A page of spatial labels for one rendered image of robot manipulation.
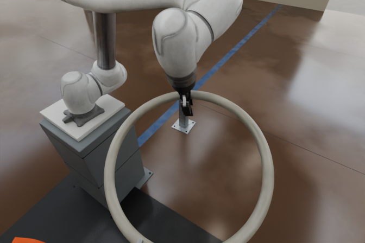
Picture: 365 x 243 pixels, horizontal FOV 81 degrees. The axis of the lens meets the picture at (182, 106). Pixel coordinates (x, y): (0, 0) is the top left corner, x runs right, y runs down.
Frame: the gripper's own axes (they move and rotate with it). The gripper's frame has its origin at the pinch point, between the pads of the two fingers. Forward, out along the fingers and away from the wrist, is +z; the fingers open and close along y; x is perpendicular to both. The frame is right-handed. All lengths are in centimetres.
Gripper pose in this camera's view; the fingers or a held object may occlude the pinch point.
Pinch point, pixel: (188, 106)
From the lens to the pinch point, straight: 81.1
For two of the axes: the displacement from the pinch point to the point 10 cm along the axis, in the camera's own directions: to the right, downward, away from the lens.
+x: 9.9, -0.4, -1.1
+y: -0.1, 9.0, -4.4
